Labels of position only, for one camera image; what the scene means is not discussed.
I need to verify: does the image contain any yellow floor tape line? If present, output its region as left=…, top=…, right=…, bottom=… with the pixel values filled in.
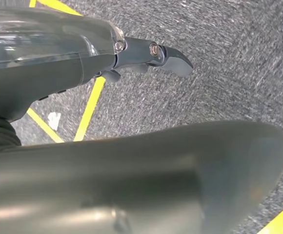
left=73, top=76, right=107, bottom=142
left=28, top=0, right=83, bottom=17
left=256, top=197, right=283, bottom=234
left=27, top=107, right=64, bottom=144

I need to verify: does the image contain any white paper scrap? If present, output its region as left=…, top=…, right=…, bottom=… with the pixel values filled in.
left=47, top=112, right=61, bottom=132

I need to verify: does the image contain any ribbed grey left arm sleeve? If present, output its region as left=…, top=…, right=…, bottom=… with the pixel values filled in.
left=0, top=116, right=22, bottom=156

